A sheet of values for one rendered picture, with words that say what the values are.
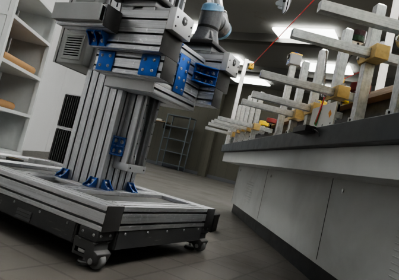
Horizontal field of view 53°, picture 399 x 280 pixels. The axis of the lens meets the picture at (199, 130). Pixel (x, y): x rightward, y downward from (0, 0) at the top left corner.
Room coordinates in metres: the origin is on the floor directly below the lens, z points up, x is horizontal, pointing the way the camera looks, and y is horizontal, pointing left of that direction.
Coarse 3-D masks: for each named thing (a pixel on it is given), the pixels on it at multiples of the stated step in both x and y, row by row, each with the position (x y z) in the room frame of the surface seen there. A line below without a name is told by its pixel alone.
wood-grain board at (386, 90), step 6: (378, 90) 1.60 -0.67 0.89; (384, 90) 1.55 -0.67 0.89; (390, 90) 1.51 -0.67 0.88; (372, 96) 1.64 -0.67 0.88; (378, 96) 1.60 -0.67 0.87; (384, 96) 1.58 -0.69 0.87; (390, 96) 1.56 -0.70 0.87; (372, 102) 1.72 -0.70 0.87; (342, 108) 1.98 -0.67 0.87; (348, 108) 1.95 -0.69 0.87; (288, 120) 2.80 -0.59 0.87
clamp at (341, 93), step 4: (336, 88) 1.58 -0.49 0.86; (340, 88) 1.56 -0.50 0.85; (344, 88) 1.56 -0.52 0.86; (348, 88) 1.56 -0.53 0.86; (336, 92) 1.57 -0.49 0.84; (340, 92) 1.56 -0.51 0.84; (344, 92) 1.56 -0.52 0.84; (348, 92) 1.56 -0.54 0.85; (328, 96) 1.64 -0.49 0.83; (332, 96) 1.60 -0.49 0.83; (336, 96) 1.56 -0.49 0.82; (340, 96) 1.56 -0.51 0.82; (344, 96) 1.56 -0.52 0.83; (348, 96) 1.56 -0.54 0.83; (336, 100) 1.63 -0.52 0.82; (340, 100) 1.61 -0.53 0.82; (344, 100) 1.59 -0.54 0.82
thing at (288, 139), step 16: (320, 128) 1.62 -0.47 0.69; (336, 128) 1.46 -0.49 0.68; (352, 128) 1.33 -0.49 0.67; (368, 128) 1.22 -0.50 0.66; (384, 128) 1.12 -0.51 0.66; (224, 144) 4.32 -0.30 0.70; (240, 144) 3.35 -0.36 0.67; (256, 144) 2.73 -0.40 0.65; (272, 144) 2.32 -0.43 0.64; (288, 144) 2.01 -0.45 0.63; (304, 144) 1.77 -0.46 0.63; (320, 144) 1.58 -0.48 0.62; (336, 144) 1.44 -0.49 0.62; (352, 144) 1.34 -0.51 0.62; (368, 144) 1.25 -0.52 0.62; (384, 144) 1.17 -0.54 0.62
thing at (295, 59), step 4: (292, 52) 2.37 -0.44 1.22; (292, 56) 2.37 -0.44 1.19; (296, 56) 2.37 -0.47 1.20; (300, 56) 2.37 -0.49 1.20; (288, 60) 2.41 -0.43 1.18; (292, 60) 2.37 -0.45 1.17; (296, 60) 2.37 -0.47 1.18; (300, 60) 2.37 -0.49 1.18; (288, 64) 2.40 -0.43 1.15; (292, 64) 2.38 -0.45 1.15; (296, 64) 2.37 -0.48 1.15
